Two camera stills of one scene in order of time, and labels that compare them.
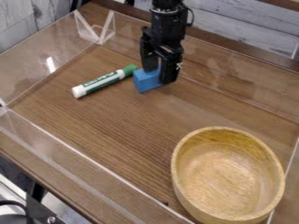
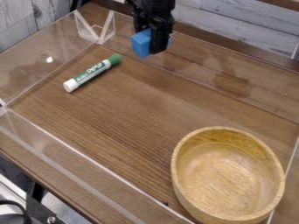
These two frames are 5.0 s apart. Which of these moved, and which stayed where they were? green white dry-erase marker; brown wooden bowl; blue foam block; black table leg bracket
Moved: blue foam block; green white dry-erase marker
Stayed: brown wooden bowl; black table leg bracket
